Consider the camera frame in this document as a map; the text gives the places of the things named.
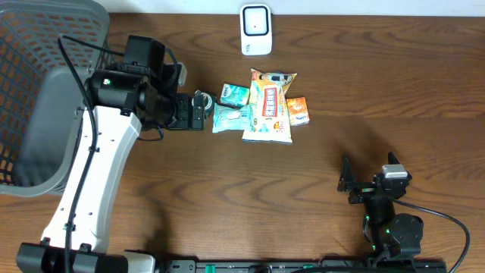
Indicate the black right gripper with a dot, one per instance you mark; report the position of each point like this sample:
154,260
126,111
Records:
362,189

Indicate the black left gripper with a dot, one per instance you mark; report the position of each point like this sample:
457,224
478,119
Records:
197,111

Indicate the dark green round-label pack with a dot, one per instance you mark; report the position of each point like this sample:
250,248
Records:
209,100

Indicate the orange tissue pack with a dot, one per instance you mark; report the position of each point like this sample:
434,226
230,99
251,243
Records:
298,111

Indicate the teal white tissue pack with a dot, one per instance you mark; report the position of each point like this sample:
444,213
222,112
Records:
234,95

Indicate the mint green wipes pack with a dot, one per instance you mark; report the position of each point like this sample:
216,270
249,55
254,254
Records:
227,118

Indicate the large beige snack bag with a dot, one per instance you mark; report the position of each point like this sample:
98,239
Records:
269,121

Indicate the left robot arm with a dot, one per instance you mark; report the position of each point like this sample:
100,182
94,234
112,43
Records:
121,101

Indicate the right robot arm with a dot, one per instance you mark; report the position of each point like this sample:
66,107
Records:
395,237

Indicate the white barcode scanner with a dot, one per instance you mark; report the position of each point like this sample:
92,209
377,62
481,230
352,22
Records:
255,29

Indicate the grey plastic shopping basket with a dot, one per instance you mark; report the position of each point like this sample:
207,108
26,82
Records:
41,104

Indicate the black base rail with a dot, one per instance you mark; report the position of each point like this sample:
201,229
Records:
327,265

